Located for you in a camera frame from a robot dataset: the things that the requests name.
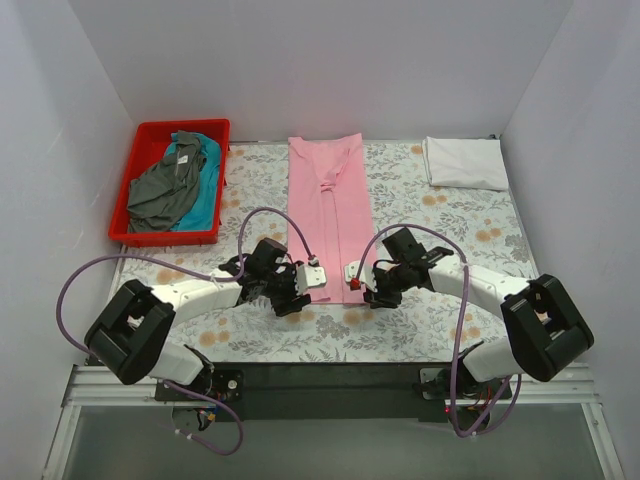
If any pink t shirt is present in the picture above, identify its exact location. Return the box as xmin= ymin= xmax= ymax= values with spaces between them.
xmin=287 ymin=134 xmax=374 ymax=305

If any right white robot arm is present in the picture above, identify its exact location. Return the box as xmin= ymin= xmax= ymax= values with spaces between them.
xmin=344 ymin=224 xmax=595 ymax=398

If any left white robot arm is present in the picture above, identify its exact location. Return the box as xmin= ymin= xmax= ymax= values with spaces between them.
xmin=84 ymin=239 xmax=326 ymax=400

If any floral table mat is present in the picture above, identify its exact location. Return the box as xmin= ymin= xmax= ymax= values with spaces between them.
xmin=114 ymin=141 xmax=538 ymax=362

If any teal t shirt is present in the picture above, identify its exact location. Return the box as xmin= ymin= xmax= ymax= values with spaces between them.
xmin=171 ymin=132 xmax=221 ymax=232

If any folded white t shirt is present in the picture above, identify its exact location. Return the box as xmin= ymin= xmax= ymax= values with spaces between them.
xmin=422 ymin=137 xmax=509 ymax=191

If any grey t shirt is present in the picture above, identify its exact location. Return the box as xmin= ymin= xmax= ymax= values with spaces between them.
xmin=127 ymin=131 xmax=207 ymax=233

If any red plastic bin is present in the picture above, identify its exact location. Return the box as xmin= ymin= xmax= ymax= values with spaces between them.
xmin=108 ymin=118 xmax=231 ymax=248

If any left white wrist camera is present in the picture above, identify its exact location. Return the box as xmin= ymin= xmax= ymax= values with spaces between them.
xmin=295 ymin=256 xmax=327 ymax=295

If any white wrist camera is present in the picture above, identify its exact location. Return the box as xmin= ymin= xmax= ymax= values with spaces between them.
xmin=343 ymin=261 xmax=377 ymax=292
xmin=295 ymin=256 xmax=327 ymax=295

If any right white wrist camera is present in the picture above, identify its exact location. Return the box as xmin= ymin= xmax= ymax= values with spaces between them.
xmin=343 ymin=261 xmax=377 ymax=292

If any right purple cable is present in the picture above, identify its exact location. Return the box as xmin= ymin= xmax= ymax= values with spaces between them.
xmin=349 ymin=223 xmax=524 ymax=439

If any purple cable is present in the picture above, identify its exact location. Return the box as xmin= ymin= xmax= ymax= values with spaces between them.
xmin=55 ymin=207 xmax=317 ymax=457
xmin=349 ymin=223 xmax=524 ymax=439

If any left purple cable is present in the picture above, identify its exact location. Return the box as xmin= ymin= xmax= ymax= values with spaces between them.
xmin=55 ymin=207 xmax=317 ymax=457

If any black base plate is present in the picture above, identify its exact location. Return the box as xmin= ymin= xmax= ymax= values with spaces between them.
xmin=154 ymin=362 xmax=514 ymax=425

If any aluminium rail frame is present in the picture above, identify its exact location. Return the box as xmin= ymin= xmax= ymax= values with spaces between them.
xmin=43 ymin=363 xmax=625 ymax=479

